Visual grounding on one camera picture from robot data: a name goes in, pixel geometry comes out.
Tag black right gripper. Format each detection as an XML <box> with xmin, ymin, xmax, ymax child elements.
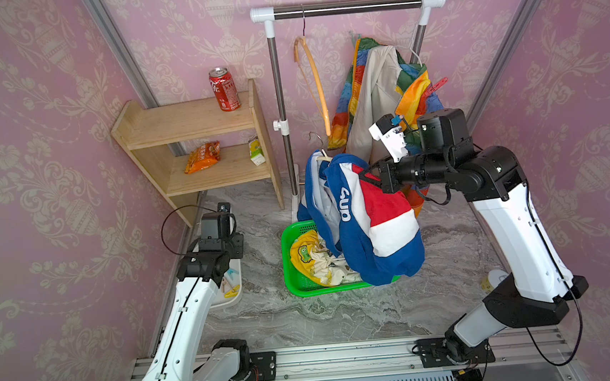
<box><xmin>360</xmin><ymin>149</ymin><xmax>459</xmax><ymax>200</ymax></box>

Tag blue red white jacket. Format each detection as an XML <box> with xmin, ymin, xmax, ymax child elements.
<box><xmin>296</xmin><ymin>150</ymin><xmax>426</xmax><ymax>286</ymax></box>

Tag wooden clothes hanger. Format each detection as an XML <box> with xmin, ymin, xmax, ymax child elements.
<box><xmin>293</xmin><ymin>6</ymin><xmax>332</xmax><ymax>137</ymax></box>
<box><xmin>308</xmin><ymin>131</ymin><xmax>332</xmax><ymax>162</ymax></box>

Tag yellow white dinosaur jacket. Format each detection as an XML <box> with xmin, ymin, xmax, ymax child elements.
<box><xmin>290</xmin><ymin>230</ymin><xmax>362</xmax><ymax>287</ymax></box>

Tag teal clothespin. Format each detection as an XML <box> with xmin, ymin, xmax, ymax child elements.
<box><xmin>224</xmin><ymin>269</ymin><xmax>240</xmax><ymax>287</ymax></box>

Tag yellow clothespin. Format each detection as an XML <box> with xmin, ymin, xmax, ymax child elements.
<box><xmin>224</xmin><ymin>285</ymin><xmax>240</xmax><ymax>299</ymax></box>

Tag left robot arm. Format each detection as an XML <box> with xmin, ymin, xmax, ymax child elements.
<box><xmin>142</xmin><ymin>202</ymin><xmax>251</xmax><ymax>381</ymax></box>

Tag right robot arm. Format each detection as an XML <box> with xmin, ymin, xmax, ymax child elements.
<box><xmin>369</xmin><ymin>109</ymin><xmax>588</xmax><ymax>364</ymax></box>

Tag rainbow striped jacket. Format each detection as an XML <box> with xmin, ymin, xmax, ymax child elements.
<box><xmin>318</xmin><ymin>30</ymin><xmax>454</xmax><ymax>224</ymax></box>

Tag yellow white round container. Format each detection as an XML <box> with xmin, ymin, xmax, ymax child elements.
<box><xmin>480</xmin><ymin>269</ymin><xmax>509</xmax><ymax>294</ymax></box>

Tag green white drink carton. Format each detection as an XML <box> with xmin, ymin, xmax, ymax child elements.
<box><xmin>248</xmin><ymin>136</ymin><xmax>266</xmax><ymax>166</ymax></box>

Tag green plastic basket tray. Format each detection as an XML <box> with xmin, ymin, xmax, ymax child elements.
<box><xmin>281</xmin><ymin>220</ymin><xmax>371</xmax><ymax>298</ymax></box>

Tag red soda can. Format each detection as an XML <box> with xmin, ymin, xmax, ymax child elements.
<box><xmin>208</xmin><ymin>67</ymin><xmax>241</xmax><ymax>112</ymax></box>

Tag orange snack bag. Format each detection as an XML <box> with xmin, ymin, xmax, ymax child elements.
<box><xmin>184</xmin><ymin>141</ymin><xmax>221</xmax><ymax>175</ymax></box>

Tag steel clothes rack white joints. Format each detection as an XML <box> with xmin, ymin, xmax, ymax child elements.
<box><xmin>249</xmin><ymin>0</ymin><xmax>447</xmax><ymax>222</ymax></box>

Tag white plastic bin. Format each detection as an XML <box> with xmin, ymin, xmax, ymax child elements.
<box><xmin>210</xmin><ymin>259</ymin><xmax>244</xmax><ymax>311</ymax></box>

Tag wooden two-tier shelf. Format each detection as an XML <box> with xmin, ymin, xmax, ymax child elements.
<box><xmin>111</xmin><ymin>79</ymin><xmax>285</xmax><ymax>208</ymax></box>

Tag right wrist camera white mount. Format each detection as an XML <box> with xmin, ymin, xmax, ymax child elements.
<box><xmin>368</xmin><ymin>114</ymin><xmax>409</xmax><ymax>163</ymax></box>

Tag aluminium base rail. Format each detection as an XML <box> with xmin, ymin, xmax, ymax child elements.
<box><xmin>115</xmin><ymin>322</ymin><xmax>590</xmax><ymax>381</ymax></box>

